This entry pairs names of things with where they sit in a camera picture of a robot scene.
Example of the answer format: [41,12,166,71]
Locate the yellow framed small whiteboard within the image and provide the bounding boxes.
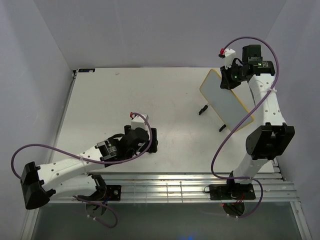
[199,68,254,132]

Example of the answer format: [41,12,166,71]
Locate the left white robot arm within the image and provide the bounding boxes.
[20,125,158,210]

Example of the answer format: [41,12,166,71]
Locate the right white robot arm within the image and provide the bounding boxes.
[209,44,295,202]

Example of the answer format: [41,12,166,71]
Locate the left blue corner label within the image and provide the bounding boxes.
[77,68,96,73]

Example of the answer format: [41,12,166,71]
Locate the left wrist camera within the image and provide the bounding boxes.
[130,112,148,131]

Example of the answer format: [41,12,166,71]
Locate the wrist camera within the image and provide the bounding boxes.
[130,112,148,131]
[218,48,237,69]

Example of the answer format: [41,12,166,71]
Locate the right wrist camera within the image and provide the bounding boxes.
[218,48,237,69]

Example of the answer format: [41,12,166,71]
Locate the wire whiteboard stand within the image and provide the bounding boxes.
[198,101,229,133]

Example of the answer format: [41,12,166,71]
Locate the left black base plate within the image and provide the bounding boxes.
[89,185,122,201]

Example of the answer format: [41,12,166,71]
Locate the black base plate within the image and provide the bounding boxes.
[89,185,122,201]
[204,183,256,200]

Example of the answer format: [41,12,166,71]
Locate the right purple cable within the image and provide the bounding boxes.
[199,36,280,219]

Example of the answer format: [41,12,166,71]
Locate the purple cable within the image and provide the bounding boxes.
[10,112,153,228]
[199,36,280,219]

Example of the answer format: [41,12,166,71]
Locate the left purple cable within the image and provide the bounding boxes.
[10,112,153,228]

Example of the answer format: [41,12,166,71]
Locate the aluminium frame rails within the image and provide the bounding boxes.
[19,69,313,240]

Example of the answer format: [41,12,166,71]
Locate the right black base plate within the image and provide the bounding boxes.
[204,183,256,200]

